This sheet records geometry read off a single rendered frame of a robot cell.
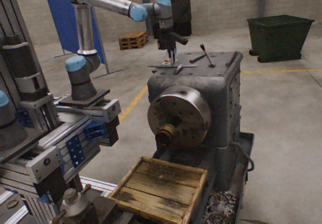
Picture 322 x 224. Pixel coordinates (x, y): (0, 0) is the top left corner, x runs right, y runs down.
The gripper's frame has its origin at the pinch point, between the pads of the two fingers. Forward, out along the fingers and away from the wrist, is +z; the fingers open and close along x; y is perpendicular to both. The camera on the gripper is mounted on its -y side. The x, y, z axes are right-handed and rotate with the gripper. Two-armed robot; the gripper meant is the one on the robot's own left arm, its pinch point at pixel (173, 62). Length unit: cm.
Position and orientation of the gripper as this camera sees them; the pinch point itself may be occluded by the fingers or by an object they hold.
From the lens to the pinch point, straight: 137.7
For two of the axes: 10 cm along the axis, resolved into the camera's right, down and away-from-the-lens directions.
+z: 1.2, 9.0, 4.1
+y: -9.0, -0.8, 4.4
